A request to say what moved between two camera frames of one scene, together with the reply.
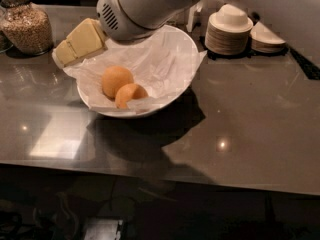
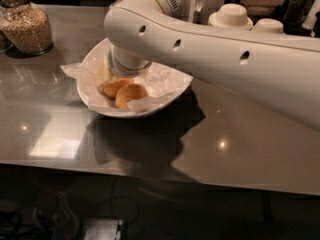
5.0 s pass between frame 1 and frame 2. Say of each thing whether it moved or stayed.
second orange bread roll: stayed
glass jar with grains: stayed
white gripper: moved
